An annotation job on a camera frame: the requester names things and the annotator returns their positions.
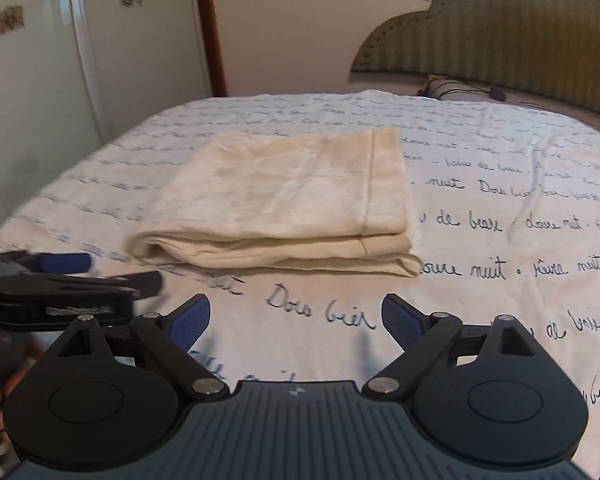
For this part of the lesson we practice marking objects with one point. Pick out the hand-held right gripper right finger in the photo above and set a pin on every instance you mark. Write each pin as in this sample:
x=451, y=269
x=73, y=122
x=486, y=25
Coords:
x=402, y=320

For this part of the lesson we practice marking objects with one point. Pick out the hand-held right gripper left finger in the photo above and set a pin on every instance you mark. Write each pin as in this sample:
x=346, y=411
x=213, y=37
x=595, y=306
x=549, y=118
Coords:
x=190, y=322

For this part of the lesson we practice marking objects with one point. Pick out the green scalloped padded headboard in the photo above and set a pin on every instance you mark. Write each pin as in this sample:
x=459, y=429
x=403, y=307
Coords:
x=505, y=35

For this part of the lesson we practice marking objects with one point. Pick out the white script-print bed sheet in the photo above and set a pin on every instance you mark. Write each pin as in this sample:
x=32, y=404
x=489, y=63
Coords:
x=505, y=220

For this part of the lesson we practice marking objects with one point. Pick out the patterned pillow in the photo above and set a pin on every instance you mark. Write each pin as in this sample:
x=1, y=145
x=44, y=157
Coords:
x=445, y=87

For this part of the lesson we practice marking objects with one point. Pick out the cream towel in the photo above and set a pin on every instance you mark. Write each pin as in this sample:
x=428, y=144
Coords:
x=290, y=195

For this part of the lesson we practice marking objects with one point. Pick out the white wardrobe with flower decals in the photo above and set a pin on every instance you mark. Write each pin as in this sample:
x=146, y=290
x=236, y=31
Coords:
x=55, y=85

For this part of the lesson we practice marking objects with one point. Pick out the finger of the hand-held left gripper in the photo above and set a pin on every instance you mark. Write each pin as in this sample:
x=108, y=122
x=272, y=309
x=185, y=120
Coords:
x=80, y=292
x=65, y=262

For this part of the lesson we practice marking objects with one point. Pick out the red-brown wooden trim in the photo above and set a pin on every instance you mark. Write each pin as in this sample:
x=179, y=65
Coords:
x=211, y=25

